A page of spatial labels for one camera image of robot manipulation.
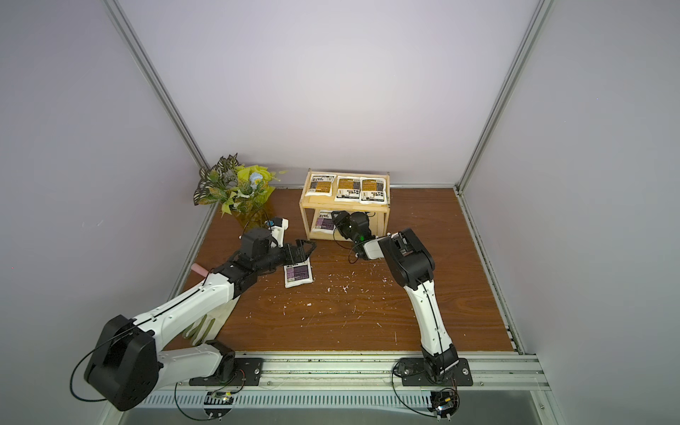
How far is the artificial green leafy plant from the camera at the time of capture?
893 mm

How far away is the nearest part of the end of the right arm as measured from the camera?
86 centimetres

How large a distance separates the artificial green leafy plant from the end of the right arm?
0.27 meters
